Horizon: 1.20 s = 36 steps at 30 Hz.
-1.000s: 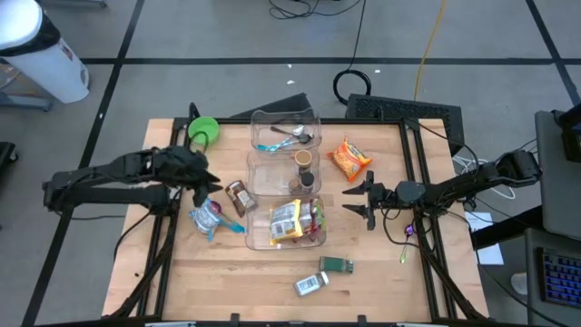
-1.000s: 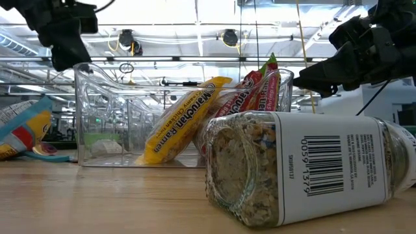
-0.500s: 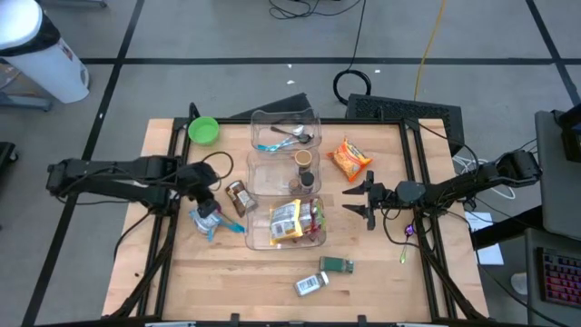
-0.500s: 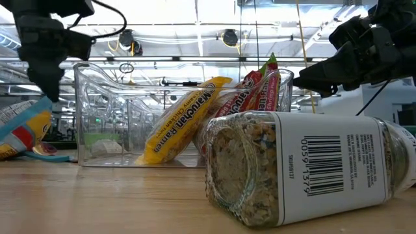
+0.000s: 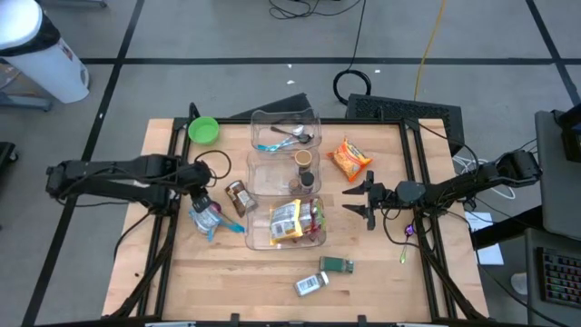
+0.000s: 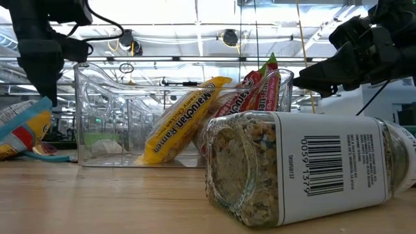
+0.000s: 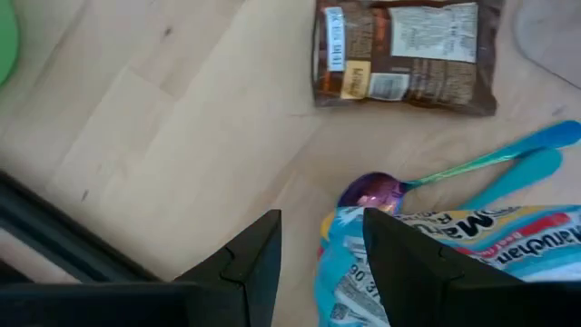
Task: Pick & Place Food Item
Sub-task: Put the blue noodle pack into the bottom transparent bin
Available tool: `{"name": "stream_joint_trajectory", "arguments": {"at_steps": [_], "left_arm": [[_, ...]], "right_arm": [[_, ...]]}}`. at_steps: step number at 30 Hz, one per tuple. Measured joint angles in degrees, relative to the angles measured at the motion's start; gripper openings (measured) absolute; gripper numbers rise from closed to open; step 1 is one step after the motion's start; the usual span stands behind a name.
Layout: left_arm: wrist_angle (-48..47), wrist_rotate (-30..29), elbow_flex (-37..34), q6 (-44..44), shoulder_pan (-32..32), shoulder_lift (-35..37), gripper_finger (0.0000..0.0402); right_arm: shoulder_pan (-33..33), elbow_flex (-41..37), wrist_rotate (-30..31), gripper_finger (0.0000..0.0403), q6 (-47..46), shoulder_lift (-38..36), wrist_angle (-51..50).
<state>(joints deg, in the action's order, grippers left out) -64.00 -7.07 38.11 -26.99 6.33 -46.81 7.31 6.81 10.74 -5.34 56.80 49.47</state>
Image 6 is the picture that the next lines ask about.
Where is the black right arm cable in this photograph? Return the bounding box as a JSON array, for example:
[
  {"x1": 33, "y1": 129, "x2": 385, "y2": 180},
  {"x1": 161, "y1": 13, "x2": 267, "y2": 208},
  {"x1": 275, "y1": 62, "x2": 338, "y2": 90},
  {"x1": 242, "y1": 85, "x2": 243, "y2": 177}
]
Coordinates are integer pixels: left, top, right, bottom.
[{"x1": 356, "y1": 79, "x2": 391, "y2": 116}]

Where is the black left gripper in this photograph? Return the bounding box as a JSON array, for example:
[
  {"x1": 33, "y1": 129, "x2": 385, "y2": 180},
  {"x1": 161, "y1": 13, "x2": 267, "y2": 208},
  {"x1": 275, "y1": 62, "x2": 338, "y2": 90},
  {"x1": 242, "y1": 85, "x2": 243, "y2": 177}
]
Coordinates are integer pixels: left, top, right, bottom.
[{"x1": 18, "y1": 32, "x2": 94, "y2": 107}]

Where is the white label seasoning jar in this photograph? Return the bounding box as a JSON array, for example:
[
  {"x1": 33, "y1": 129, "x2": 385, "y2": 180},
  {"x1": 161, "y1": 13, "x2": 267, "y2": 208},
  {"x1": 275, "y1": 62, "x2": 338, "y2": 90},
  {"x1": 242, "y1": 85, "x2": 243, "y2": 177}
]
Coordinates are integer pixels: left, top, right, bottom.
[{"x1": 205, "y1": 109, "x2": 416, "y2": 228}]

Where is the teal plastic spoon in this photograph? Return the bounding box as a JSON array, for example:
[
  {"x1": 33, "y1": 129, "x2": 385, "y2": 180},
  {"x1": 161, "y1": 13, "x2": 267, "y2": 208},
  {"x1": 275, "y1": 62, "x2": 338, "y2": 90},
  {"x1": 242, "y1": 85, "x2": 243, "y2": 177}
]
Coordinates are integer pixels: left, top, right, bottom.
[{"x1": 24, "y1": 151, "x2": 71, "y2": 163}]

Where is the blue ramen packet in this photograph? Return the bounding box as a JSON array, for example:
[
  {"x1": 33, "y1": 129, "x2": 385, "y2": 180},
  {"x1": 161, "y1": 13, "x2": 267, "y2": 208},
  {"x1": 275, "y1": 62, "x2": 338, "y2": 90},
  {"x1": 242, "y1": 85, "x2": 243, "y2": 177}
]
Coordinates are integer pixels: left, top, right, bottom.
[{"x1": 0, "y1": 96, "x2": 53, "y2": 161}]

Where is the black hanging cord reel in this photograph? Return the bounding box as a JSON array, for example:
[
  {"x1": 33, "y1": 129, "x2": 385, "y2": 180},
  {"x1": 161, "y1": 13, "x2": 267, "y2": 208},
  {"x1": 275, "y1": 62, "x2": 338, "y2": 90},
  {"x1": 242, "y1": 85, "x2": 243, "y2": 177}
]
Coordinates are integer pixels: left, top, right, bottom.
[
  {"x1": 222, "y1": 28, "x2": 240, "y2": 47},
  {"x1": 118, "y1": 28, "x2": 144, "y2": 56}
]

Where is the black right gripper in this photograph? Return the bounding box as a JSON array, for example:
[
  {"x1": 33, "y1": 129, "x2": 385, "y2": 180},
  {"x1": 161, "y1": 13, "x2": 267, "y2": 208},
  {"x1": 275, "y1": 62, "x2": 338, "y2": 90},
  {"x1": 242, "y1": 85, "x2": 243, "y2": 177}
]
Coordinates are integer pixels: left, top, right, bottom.
[{"x1": 293, "y1": 16, "x2": 402, "y2": 98}]

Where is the red beef ramen packet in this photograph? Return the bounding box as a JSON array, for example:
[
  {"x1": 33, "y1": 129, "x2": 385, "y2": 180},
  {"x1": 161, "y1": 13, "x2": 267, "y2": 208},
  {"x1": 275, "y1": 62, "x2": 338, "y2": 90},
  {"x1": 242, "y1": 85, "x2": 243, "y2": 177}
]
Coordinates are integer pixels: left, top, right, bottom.
[{"x1": 194, "y1": 70, "x2": 264, "y2": 157}]

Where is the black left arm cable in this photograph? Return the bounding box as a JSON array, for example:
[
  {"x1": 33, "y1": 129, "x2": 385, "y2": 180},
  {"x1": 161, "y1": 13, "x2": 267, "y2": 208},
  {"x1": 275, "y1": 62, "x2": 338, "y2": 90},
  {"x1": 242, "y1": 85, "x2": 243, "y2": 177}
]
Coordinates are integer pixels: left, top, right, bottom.
[{"x1": 66, "y1": 0, "x2": 125, "y2": 43}]

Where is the yellow chicken ramen packet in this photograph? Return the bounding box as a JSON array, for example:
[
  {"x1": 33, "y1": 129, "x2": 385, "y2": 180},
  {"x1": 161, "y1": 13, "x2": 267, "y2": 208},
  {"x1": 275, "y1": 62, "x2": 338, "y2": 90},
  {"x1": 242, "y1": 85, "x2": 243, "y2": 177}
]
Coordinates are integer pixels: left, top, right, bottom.
[{"x1": 135, "y1": 76, "x2": 233, "y2": 166}]

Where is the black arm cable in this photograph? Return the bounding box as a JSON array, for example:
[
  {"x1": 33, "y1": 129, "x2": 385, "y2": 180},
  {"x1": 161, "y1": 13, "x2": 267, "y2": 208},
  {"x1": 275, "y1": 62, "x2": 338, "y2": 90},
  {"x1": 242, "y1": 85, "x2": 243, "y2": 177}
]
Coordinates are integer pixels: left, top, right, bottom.
[
  {"x1": 66, "y1": 0, "x2": 125, "y2": 43},
  {"x1": 356, "y1": 79, "x2": 391, "y2": 116}
]

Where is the green shrimp ramen packet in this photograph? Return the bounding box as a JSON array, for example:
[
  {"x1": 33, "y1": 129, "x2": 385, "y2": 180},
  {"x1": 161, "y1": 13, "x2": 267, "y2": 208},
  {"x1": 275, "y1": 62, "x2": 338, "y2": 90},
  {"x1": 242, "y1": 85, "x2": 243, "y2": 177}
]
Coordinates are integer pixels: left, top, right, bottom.
[{"x1": 256, "y1": 53, "x2": 282, "y2": 112}]

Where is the long horizontal light rail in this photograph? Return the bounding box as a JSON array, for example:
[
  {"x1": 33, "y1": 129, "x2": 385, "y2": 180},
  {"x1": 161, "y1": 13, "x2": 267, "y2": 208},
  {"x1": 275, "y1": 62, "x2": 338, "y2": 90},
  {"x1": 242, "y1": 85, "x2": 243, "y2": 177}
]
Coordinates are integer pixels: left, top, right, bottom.
[{"x1": 61, "y1": 56, "x2": 329, "y2": 63}]

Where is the clear plastic organizer bin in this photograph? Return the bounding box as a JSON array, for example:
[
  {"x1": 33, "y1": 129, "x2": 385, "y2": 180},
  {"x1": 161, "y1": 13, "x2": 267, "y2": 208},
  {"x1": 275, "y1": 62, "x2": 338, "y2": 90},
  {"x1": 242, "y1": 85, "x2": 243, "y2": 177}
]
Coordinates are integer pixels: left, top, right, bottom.
[{"x1": 73, "y1": 62, "x2": 295, "y2": 168}]

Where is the yellow hanging cable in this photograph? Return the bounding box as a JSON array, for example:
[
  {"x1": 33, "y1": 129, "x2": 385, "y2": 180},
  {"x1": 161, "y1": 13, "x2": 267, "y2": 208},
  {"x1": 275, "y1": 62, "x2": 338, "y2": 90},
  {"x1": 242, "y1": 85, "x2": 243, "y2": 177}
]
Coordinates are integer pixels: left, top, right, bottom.
[{"x1": 294, "y1": 0, "x2": 317, "y2": 114}]

